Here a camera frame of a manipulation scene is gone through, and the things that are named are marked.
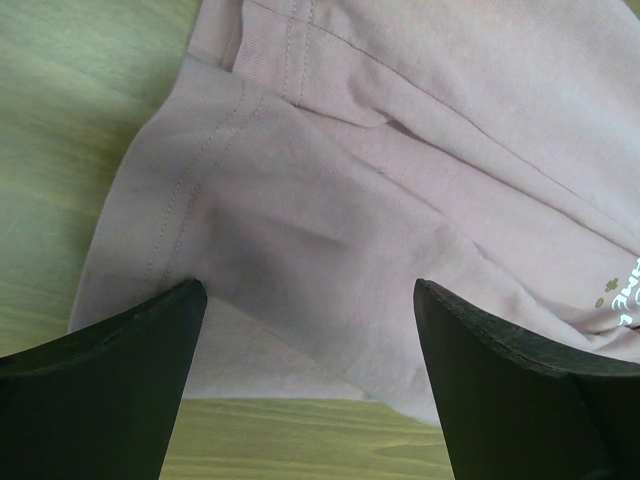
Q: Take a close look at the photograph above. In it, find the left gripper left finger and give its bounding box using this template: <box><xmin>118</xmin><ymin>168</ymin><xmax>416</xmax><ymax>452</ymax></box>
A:
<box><xmin>1</xmin><ymin>280</ymin><xmax>207</xmax><ymax>479</ymax></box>

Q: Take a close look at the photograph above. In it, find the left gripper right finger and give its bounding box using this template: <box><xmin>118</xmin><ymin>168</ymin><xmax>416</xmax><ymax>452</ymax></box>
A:
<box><xmin>414</xmin><ymin>280</ymin><xmax>639</xmax><ymax>480</ymax></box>

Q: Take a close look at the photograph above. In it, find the pink t-shirt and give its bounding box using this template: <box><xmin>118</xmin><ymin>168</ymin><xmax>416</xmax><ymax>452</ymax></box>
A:
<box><xmin>69</xmin><ymin>1</ymin><xmax>639</xmax><ymax>423</ymax></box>

